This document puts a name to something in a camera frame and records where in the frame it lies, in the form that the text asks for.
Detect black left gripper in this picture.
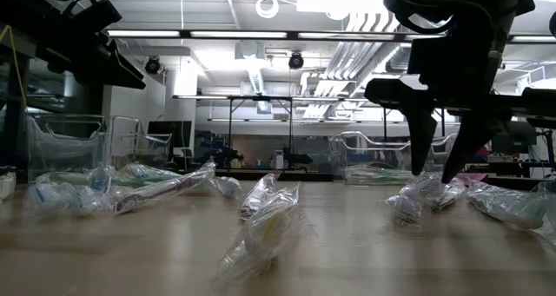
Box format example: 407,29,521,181
38,0,147,91

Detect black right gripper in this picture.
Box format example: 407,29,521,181
363,25,556,185

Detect green toothbrush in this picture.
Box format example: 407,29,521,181
110,174,183,191
345,165,394,185
466,179,556,247
368,168,414,184
36,170,105,187

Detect grey clear toothbrush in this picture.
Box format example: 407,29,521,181
385,190,426,228

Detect pile of clear packets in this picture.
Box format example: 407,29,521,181
112,160,218,215

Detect ceiling strip light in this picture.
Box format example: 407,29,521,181
189,30,288,39
297,31,407,42
106,29,182,38
510,35,556,43

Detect black computer monitor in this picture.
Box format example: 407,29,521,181
493,121,539,155
146,120,193,150

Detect square clear plastic bin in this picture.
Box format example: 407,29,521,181
328,129,460,186

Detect long clear plastic bin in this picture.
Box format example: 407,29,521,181
24,112,174,182

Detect silver ventilation ducts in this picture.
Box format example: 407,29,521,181
323,11,403,95

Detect bright ceiling light panel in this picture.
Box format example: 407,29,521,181
296,0,388,15

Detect black round ceiling camera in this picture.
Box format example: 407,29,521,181
144,56,162,76
288,51,305,71

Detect thin yellow cord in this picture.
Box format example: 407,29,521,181
0,24,29,109

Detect black vertical post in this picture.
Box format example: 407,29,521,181
0,48,31,172

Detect black workbench frame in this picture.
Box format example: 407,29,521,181
172,94,342,175

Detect white coiled cable ring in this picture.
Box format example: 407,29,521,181
255,0,281,20

